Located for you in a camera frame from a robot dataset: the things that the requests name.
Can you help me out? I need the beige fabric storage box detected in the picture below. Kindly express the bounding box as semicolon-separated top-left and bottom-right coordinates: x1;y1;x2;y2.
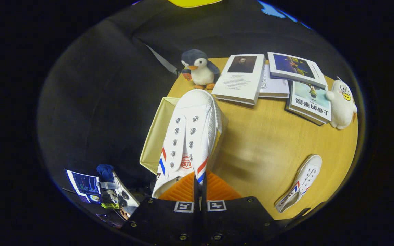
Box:
140;97;184;175

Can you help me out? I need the book with dark blue picture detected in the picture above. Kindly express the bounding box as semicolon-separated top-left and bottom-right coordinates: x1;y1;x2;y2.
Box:
267;52;328;89

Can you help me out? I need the white book with portrait cover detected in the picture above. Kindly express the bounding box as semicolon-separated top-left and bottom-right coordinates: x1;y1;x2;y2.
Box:
211;54;266;106

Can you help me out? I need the grey penguin plush toy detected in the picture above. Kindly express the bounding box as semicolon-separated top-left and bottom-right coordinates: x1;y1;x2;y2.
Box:
181;49;220;90

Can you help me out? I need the white canvas shoe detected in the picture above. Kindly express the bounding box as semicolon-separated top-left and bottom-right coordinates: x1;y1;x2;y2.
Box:
275;154;323;214
152;89;229;199

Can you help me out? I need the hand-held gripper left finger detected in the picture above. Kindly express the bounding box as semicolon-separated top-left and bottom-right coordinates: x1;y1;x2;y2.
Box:
120;171;201;246

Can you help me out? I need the blue cloth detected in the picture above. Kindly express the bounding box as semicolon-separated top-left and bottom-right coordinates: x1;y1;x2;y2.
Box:
96;164;115;183

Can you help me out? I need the laptop screen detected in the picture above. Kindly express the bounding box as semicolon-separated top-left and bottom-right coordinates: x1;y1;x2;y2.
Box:
66;169;101;204

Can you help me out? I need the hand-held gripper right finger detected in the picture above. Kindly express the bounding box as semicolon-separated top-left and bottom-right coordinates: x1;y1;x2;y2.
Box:
200;170;279;246

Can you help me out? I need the white duck plush toy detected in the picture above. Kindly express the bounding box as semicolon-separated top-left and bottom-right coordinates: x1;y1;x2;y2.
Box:
326;79;358;130

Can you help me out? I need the plain white book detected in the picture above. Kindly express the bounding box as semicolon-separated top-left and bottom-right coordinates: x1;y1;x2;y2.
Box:
259;64;290;99

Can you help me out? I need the book with pale blue cover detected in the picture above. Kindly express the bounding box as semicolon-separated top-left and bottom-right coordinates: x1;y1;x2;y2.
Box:
285;81;332;126

